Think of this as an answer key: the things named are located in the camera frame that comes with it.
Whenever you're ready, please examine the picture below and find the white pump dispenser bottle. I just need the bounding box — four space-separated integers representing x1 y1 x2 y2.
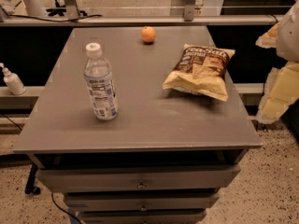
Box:
0 63 26 95

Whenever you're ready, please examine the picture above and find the black floor cable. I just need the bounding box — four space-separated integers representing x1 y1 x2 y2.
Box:
50 192 82 224

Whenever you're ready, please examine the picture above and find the grey drawer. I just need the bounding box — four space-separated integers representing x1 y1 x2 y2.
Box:
81 209 206 224
65 192 219 212
36 164 240 193

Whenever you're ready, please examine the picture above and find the clear plastic water bottle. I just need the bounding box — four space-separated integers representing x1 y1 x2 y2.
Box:
84 43 119 120

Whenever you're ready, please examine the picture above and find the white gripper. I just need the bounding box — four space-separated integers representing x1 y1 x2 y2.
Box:
255 0 299 124

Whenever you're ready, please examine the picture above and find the orange fruit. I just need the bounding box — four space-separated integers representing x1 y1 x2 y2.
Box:
141 26 156 43

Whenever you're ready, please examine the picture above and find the black cable on rail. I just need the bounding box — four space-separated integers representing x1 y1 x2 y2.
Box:
0 7 103 22

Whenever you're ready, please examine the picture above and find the bottom grey drawer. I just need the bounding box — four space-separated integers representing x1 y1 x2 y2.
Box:
81 209 206 224

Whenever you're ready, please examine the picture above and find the top grey drawer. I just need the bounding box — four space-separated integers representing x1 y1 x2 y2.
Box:
36 164 240 193

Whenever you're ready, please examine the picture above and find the grey drawer cabinet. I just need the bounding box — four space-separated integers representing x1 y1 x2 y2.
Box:
12 26 263 224

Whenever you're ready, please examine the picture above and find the middle grey drawer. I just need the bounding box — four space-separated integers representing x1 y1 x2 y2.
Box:
65 192 219 212

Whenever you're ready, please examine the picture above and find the brown chip bag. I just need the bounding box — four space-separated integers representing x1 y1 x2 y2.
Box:
163 44 235 102

